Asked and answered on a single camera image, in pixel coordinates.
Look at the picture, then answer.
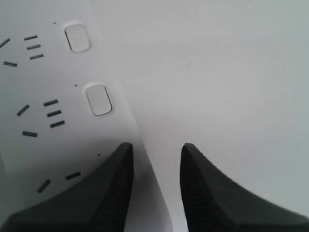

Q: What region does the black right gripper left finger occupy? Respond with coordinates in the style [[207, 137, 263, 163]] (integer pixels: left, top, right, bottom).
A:
[[4, 143, 134, 232]]

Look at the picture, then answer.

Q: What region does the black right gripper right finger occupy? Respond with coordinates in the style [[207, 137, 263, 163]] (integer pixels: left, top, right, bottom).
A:
[[180, 143, 309, 232]]

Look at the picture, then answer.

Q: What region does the white five-socket power strip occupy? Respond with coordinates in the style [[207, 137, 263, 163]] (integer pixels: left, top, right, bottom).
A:
[[0, 0, 173, 232]]

